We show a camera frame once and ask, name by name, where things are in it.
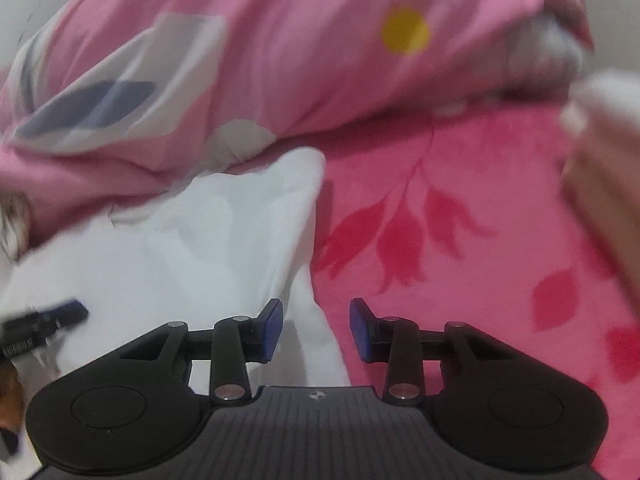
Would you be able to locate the pink floral duvet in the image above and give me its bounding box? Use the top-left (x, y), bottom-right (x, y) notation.
top-left (0, 0), bottom-right (597, 243)

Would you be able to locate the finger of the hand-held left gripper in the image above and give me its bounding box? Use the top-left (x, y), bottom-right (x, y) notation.
top-left (0, 299), bottom-right (91, 362)

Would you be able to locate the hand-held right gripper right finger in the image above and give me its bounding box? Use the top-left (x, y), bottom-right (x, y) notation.
top-left (348, 298), bottom-right (516, 406)

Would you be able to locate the beige checked knit garment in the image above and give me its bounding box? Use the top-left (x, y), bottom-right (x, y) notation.
top-left (0, 191), bottom-right (32, 262)

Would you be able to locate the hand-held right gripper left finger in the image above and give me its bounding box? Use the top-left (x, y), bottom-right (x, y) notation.
top-left (117, 298), bottom-right (286, 406)

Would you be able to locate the pink flower print bed blanket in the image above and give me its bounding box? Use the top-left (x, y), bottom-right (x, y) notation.
top-left (311, 104), bottom-right (640, 480)

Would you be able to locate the white sweatshirt orange bear print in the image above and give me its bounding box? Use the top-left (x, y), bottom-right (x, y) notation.
top-left (0, 147), bottom-right (352, 389)

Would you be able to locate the person's left hand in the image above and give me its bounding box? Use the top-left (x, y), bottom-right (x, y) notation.
top-left (0, 361), bottom-right (25, 431)

